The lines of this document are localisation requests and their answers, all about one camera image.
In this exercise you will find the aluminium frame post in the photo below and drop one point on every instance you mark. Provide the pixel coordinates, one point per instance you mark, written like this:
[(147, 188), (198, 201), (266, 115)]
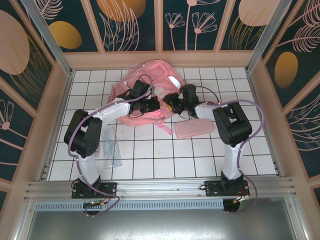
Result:
[(265, 37), (53, 42)]

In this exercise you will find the wall panel pink feather outlines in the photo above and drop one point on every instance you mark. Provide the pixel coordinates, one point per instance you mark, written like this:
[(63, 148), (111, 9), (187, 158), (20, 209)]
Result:
[(305, 135)]

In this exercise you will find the grey metal sheet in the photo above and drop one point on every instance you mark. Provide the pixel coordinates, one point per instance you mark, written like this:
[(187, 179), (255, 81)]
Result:
[(160, 225)]

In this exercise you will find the wall panel with orange oval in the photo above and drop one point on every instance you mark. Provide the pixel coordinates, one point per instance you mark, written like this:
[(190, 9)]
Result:
[(65, 35)]

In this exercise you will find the wall panel single flower outline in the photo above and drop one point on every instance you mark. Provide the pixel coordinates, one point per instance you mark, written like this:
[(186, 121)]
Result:
[(12, 130)]

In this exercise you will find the pink pencil case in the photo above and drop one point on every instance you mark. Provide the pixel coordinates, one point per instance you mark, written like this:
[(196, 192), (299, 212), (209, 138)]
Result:
[(195, 128)]

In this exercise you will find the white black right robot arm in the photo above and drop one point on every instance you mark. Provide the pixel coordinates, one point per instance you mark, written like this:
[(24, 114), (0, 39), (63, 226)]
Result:
[(232, 125)]

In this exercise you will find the wall panel pale disc gold lines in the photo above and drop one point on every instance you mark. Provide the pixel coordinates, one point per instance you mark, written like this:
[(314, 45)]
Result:
[(15, 50)]

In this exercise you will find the wall panel orange oval feather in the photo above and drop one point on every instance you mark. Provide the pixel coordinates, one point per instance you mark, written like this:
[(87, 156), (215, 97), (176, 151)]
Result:
[(295, 62)]

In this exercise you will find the wall panel with pink flowers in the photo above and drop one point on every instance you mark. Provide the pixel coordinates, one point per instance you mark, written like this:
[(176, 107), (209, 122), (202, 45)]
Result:
[(190, 25)]

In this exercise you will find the wall panel orange disc leaves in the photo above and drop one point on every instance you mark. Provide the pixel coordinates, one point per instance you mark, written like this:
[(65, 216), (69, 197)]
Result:
[(120, 25)]

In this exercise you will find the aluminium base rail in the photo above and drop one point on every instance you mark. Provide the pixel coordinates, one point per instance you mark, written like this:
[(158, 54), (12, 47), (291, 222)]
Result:
[(160, 187)]

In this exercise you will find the wall panel pale disc leaves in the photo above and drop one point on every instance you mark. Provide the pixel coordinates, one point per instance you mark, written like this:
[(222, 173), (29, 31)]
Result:
[(240, 25)]

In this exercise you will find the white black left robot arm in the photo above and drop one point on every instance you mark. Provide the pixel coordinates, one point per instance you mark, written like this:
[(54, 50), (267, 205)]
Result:
[(85, 135)]

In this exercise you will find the clear bag of blue pens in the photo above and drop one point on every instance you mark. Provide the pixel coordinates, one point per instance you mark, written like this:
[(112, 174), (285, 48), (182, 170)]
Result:
[(112, 155)]

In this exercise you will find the pink student backpack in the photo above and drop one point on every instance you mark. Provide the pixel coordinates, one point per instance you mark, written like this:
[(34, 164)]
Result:
[(157, 72)]

